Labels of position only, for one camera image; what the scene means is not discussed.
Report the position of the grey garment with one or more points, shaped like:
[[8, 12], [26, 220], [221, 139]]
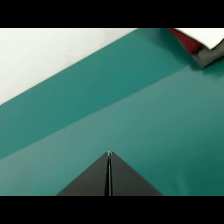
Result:
[[209, 57]]

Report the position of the red garment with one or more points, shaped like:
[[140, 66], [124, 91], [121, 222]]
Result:
[[184, 40]]

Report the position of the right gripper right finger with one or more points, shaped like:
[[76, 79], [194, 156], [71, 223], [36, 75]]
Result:
[[128, 181]]

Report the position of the white garment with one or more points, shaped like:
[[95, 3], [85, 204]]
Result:
[[206, 36]]

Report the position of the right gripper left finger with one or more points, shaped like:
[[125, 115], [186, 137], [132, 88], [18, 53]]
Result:
[[93, 181]]

